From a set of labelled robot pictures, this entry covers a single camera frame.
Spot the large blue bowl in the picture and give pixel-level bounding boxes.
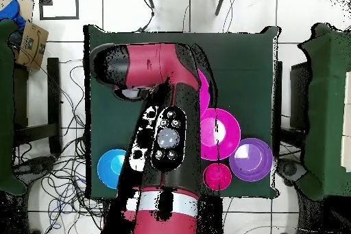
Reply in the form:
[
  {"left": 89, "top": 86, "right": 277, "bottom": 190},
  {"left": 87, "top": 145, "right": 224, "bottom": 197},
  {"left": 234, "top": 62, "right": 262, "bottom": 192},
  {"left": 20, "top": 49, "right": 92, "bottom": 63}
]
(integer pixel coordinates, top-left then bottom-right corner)
[{"left": 97, "top": 149, "right": 128, "bottom": 190}]

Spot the green covered side table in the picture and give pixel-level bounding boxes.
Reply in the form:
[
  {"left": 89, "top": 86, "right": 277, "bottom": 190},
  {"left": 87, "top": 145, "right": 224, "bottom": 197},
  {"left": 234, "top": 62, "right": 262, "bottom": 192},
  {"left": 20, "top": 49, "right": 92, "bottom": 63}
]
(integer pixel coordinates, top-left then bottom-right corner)
[
  {"left": 297, "top": 23, "right": 351, "bottom": 201},
  {"left": 0, "top": 19, "right": 28, "bottom": 196}
]

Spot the tangle of floor cables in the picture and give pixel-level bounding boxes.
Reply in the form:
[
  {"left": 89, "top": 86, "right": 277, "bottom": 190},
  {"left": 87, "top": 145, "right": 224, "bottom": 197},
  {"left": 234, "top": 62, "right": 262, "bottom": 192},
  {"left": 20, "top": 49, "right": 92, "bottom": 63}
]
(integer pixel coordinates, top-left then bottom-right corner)
[{"left": 12, "top": 58, "right": 110, "bottom": 234}]

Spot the small crimson bowl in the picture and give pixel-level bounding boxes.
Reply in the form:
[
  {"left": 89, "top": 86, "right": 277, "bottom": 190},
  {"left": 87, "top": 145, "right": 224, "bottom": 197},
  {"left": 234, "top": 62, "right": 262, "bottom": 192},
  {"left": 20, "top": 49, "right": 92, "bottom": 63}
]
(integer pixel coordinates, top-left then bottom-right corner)
[{"left": 203, "top": 163, "right": 232, "bottom": 191}]

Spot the blue cloth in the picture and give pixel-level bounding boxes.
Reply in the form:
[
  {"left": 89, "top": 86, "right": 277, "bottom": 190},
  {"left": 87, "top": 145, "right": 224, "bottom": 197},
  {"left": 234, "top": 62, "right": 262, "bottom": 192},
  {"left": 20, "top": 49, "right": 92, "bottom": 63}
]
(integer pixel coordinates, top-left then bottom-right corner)
[{"left": 0, "top": 0, "right": 27, "bottom": 32}]

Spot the dark green table cloth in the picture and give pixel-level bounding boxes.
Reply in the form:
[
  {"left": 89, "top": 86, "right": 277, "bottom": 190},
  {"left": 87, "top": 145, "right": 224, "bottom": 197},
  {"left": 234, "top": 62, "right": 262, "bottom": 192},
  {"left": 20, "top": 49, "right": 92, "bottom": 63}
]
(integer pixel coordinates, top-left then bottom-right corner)
[{"left": 83, "top": 24, "right": 282, "bottom": 199}]

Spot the black pedestal foot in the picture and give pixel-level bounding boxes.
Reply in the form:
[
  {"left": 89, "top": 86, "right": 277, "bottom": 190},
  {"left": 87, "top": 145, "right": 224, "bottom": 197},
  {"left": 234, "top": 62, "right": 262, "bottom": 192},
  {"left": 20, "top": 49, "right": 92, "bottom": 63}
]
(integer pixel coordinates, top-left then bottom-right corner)
[
  {"left": 14, "top": 156, "right": 57, "bottom": 181},
  {"left": 276, "top": 158, "right": 308, "bottom": 185}
]

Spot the large pink bowl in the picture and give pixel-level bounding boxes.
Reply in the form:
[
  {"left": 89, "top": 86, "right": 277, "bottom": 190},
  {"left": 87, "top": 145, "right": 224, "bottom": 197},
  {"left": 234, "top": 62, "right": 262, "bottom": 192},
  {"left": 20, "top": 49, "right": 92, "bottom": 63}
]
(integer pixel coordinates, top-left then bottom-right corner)
[
  {"left": 199, "top": 108, "right": 242, "bottom": 161},
  {"left": 197, "top": 68, "right": 211, "bottom": 118}
]

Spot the black bench frame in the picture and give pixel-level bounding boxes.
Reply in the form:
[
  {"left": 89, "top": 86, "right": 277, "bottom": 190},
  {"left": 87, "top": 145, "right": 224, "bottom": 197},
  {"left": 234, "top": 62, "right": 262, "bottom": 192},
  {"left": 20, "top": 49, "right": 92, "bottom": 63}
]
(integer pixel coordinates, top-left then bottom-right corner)
[
  {"left": 274, "top": 60, "right": 312, "bottom": 158},
  {"left": 13, "top": 57, "right": 62, "bottom": 155}
]

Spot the purple bowl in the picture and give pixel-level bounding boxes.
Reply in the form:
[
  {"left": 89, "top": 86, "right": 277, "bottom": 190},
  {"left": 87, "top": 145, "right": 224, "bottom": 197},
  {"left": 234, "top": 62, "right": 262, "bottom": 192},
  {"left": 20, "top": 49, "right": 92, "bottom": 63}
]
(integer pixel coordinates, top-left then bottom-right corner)
[{"left": 228, "top": 137, "right": 274, "bottom": 183}]

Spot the printed cardboard box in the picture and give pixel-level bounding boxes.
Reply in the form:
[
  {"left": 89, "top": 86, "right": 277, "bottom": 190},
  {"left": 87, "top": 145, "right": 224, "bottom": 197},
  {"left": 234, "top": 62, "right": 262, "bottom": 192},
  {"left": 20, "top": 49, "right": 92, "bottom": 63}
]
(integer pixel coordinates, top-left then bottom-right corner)
[{"left": 15, "top": 21, "right": 49, "bottom": 71}]

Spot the black cable with plug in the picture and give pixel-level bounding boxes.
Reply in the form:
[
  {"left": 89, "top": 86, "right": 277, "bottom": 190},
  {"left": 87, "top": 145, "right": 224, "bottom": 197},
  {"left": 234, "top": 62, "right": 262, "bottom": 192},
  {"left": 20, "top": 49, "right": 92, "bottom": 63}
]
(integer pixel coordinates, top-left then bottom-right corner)
[{"left": 136, "top": 0, "right": 156, "bottom": 33}]

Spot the plain cardboard box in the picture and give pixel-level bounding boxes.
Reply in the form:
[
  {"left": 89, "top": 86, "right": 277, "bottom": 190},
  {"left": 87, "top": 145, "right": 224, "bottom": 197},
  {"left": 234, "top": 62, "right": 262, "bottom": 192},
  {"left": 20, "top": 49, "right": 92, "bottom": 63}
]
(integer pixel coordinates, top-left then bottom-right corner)
[{"left": 0, "top": 0, "right": 35, "bottom": 22}]

